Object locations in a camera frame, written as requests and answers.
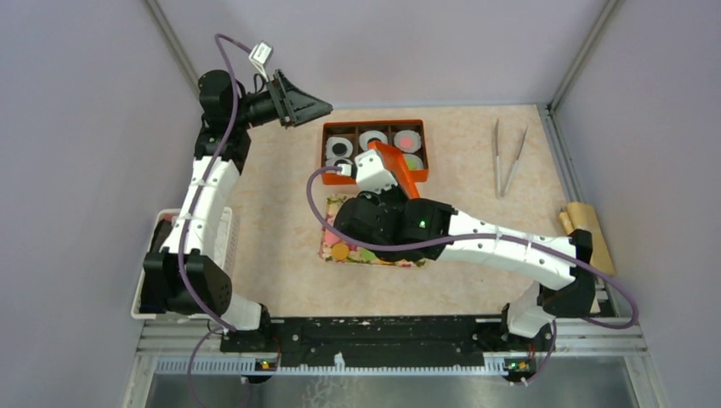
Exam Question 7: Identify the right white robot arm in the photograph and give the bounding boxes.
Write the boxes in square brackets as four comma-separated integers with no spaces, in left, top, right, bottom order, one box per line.
[333,150,596,350]

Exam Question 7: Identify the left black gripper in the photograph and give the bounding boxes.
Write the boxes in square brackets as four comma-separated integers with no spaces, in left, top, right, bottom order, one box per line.
[230,68,331,129]

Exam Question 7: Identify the white paper cup two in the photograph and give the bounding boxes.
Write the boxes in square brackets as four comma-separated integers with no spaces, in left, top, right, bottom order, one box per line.
[359,130,388,150]

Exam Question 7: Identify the white paper cup six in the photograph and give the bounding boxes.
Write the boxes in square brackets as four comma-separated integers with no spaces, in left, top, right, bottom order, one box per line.
[404,154,424,172]

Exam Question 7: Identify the orange cookie bottom left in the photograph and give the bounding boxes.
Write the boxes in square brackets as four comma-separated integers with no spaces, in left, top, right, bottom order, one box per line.
[331,242,350,262]

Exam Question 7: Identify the green cookie bottom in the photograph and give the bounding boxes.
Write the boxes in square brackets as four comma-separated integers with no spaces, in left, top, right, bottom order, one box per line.
[360,250,377,263]

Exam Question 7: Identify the orange box lid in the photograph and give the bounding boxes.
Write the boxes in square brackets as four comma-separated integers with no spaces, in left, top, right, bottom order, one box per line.
[369,141,421,199]

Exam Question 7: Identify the floral serving tray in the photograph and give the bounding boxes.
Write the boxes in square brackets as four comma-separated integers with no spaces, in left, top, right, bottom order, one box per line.
[316,194,428,269]

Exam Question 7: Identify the white paper cup one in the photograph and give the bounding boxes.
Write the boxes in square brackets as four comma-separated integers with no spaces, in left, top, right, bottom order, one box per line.
[325,136,354,160]

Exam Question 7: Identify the orange compartment box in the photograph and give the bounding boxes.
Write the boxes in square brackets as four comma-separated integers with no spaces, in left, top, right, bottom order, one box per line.
[320,119,429,183]

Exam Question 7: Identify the white paper cup three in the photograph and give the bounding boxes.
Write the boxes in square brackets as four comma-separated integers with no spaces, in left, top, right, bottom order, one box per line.
[326,158,354,175]

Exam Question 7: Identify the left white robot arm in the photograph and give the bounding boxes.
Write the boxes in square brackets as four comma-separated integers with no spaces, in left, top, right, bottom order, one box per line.
[137,70,333,352]

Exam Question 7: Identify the white plastic basket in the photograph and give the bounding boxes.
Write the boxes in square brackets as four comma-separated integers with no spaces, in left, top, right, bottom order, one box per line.
[130,207,240,322]

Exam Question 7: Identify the metal serving tongs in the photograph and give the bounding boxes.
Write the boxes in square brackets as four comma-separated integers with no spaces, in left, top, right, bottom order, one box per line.
[491,117,528,198]

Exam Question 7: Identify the black cookie one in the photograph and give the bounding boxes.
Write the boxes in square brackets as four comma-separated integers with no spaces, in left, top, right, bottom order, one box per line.
[331,143,349,157]

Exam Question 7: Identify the pink cookie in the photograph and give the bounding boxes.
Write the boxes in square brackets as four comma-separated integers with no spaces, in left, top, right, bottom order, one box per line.
[323,231,340,246]
[398,137,415,151]

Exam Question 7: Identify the white paper cup five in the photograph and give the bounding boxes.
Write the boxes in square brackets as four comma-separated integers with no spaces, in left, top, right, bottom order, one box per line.
[394,130,423,154]

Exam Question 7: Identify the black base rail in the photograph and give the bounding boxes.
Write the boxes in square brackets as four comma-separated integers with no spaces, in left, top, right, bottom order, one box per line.
[220,314,551,368]

